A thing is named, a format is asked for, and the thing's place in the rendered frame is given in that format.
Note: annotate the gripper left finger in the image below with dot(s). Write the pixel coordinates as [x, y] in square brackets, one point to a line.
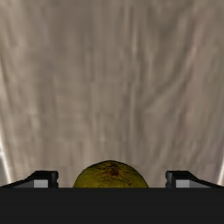
[43, 178]

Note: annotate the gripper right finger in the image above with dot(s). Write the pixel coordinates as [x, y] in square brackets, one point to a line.
[180, 178]

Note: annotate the green-brown kiwi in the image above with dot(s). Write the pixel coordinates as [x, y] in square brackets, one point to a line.
[110, 175]

